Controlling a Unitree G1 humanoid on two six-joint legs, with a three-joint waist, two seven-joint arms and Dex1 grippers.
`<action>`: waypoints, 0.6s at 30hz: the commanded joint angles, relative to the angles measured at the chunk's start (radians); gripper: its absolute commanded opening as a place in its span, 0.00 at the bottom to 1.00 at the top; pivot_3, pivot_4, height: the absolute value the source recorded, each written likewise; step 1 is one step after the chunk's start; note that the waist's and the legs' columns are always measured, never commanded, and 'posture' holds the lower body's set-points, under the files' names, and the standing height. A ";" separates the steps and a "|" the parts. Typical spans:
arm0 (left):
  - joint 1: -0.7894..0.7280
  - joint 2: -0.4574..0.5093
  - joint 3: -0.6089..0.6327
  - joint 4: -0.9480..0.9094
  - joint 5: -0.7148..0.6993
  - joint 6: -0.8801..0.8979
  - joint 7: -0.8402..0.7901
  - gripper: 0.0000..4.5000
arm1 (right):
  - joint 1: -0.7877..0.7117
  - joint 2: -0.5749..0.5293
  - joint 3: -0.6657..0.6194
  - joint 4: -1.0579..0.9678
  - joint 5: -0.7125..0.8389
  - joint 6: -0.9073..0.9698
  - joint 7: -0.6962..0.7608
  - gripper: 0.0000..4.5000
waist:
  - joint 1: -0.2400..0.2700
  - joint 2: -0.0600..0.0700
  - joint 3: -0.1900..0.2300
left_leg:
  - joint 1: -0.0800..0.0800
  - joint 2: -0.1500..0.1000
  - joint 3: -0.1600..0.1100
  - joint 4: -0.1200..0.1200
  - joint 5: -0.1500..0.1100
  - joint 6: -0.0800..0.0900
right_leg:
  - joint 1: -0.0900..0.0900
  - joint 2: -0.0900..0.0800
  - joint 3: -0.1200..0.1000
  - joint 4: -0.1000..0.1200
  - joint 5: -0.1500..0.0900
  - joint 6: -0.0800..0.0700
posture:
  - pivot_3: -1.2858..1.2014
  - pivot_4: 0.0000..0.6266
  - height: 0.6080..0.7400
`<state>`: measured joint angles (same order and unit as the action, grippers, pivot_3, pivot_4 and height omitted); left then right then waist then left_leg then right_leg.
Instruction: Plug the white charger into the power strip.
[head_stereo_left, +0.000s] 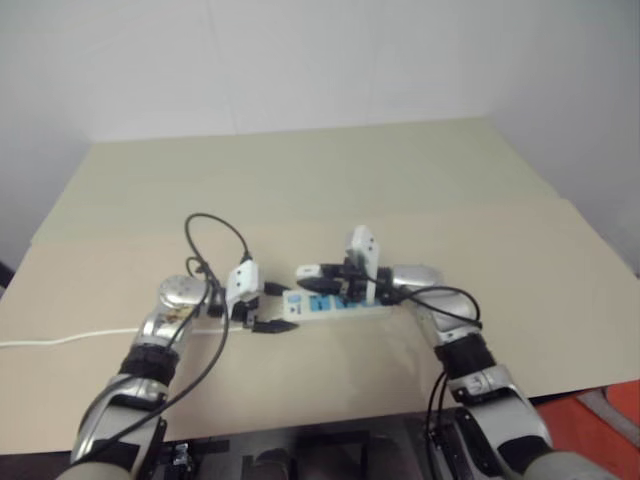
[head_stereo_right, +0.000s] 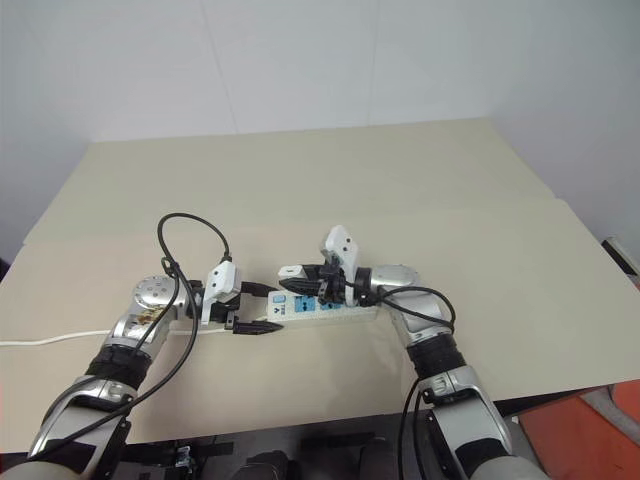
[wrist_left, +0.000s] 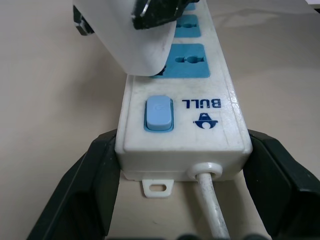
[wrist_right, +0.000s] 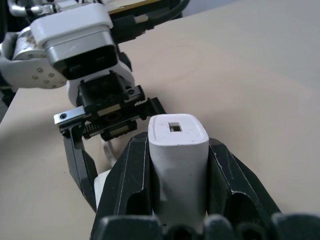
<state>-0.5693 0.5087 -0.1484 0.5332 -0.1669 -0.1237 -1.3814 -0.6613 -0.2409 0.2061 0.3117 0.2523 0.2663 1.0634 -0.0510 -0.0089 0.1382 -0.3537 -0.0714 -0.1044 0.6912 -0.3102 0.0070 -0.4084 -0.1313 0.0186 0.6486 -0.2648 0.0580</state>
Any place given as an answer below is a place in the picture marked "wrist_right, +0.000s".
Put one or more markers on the tan wooden board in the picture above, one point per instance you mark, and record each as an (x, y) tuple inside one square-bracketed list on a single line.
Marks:
[(122, 6)]

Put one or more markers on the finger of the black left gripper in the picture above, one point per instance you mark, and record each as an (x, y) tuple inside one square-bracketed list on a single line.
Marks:
[(156, 107), (77, 162)]

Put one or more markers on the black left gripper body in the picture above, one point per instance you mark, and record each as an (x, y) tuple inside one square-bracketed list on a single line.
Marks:
[(105, 100)]

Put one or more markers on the white charger block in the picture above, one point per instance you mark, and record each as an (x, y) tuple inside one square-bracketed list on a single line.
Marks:
[(180, 165)]

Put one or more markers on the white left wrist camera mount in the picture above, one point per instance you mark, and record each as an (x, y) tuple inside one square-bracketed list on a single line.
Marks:
[(72, 27)]

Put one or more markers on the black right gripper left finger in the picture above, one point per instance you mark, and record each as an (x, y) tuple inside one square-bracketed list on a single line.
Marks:
[(125, 180)]

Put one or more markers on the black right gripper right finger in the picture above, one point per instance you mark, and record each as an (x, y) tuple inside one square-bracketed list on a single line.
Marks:
[(232, 175)]

